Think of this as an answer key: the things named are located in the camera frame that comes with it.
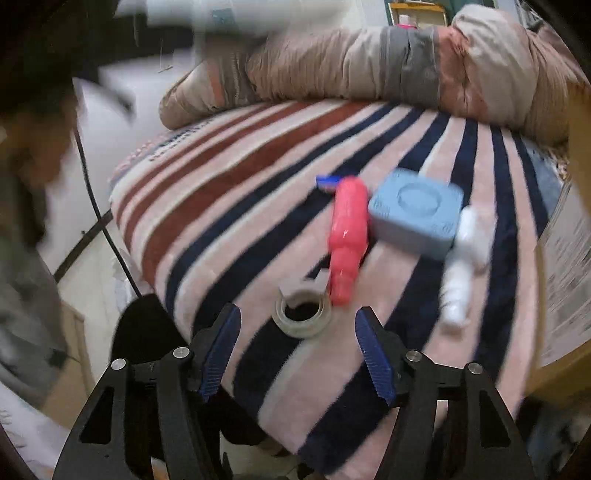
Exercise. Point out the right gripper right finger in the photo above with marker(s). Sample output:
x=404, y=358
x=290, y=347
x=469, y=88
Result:
x=452, y=423

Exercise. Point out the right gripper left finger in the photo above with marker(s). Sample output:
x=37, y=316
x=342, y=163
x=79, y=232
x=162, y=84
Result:
x=168, y=396

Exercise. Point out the clear tape roll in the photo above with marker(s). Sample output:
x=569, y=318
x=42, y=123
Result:
x=303, y=308

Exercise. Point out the white spray bottle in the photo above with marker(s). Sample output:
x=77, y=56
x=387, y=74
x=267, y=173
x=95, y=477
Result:
x=469, y=256

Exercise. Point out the light blue square device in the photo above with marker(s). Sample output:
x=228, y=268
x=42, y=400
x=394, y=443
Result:
x=416, y=214

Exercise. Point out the pink red bottle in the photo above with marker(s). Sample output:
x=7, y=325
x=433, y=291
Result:
x=348, y=238

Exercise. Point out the blue white contact lens case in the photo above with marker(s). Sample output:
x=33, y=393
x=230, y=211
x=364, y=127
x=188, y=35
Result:
x=327, y=183

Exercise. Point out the grey sleeved forearm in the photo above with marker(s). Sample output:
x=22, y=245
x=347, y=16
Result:
x=36, y=128

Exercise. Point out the brown cardboard box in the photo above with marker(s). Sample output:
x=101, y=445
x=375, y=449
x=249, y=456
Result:
x=561, y=370

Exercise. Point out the striped plush blanket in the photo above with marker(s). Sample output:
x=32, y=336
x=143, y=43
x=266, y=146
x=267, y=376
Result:
x=223, y=211

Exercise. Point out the rolled pink grey quilt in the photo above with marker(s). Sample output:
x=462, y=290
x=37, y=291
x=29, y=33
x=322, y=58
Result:
x=483, y=66

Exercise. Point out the pink cup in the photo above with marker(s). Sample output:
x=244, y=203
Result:
x=406, y=22

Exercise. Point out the yellow frame shelf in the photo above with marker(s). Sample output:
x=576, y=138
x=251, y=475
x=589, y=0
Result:
x=424, y=13

